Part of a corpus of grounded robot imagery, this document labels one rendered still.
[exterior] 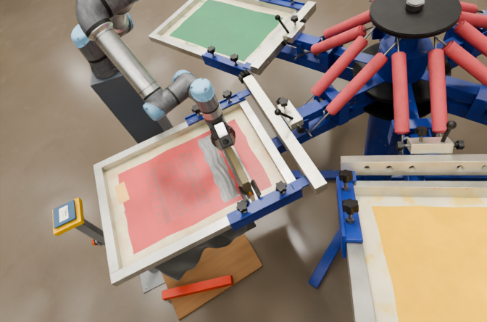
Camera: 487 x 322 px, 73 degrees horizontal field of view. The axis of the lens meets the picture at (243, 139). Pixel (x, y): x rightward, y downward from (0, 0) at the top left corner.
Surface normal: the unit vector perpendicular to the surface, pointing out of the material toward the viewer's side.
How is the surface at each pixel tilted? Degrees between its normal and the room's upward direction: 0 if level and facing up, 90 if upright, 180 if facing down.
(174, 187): 0
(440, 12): 0
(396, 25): 0
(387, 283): 32
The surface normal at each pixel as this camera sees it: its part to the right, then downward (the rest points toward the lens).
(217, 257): -0.21, -0.57
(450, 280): -0.11, -0.92
